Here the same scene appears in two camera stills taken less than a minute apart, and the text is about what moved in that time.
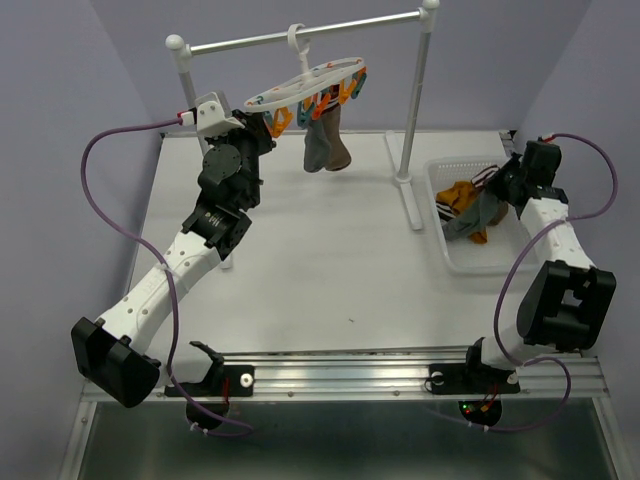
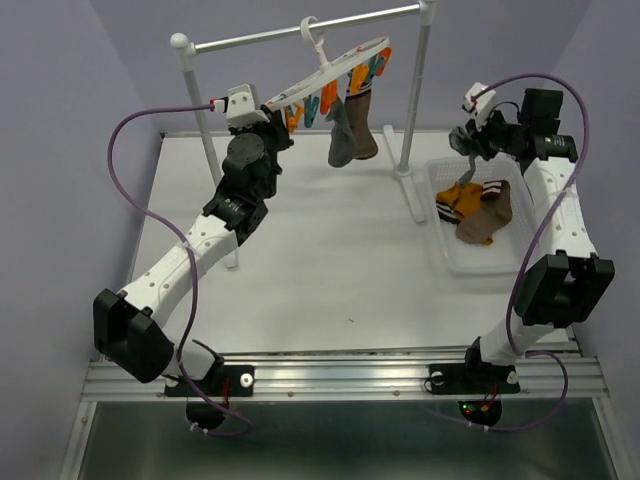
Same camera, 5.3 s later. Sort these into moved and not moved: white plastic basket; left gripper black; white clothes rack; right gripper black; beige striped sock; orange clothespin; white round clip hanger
Moved: beige striped sock; right gripper black; orange clothespin; left gripper black; white round clip hanger
Not moved: white plastic basket; white clothes rack
